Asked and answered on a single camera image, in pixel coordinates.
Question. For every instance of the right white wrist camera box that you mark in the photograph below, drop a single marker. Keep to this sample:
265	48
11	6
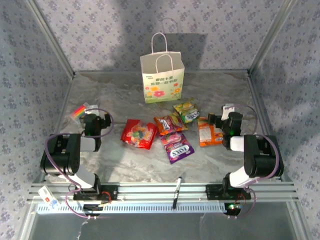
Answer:
227	111

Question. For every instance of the orange white label snack bag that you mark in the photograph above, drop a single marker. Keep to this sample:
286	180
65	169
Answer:
207	135

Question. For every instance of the white blue small card pack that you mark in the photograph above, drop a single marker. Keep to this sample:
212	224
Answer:
46	195

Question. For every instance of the aluminium mounting rail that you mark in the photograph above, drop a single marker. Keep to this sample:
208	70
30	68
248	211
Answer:
155	191

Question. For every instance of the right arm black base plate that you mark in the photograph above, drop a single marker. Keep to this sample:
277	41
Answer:
212	192

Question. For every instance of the purple Fox's candy bag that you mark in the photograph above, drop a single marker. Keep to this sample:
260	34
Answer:
177	148

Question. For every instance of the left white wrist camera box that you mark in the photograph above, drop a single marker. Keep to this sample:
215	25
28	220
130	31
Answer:
92	109

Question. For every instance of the black marker pen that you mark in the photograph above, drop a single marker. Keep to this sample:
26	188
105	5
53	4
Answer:
177	192

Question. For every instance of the red gummy snack bag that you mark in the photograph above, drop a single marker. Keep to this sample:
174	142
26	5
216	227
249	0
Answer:
137	133

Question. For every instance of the green Fox's candy bag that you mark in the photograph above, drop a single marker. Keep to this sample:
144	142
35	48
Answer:
188	112

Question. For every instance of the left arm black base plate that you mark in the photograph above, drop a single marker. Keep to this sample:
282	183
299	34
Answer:
111	193

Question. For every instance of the orange red Fox's candy bag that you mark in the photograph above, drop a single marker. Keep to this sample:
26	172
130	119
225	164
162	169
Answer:
166	125

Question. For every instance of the white flower print paper bag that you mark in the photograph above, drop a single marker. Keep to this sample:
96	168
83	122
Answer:
162	82

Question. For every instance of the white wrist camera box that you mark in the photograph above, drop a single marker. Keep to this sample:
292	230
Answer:
227	111
92	109

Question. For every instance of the black board with lit LED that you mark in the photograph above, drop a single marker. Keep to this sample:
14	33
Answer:
232	208

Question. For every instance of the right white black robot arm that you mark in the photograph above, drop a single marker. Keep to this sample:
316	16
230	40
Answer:
262	155

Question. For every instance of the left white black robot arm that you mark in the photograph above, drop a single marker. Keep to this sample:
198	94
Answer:
62	155

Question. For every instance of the black board without lit LED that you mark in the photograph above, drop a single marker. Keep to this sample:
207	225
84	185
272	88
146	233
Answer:
92	207

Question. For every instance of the aluminium frame post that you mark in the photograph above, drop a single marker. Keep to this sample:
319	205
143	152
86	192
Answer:
54	42
271	37

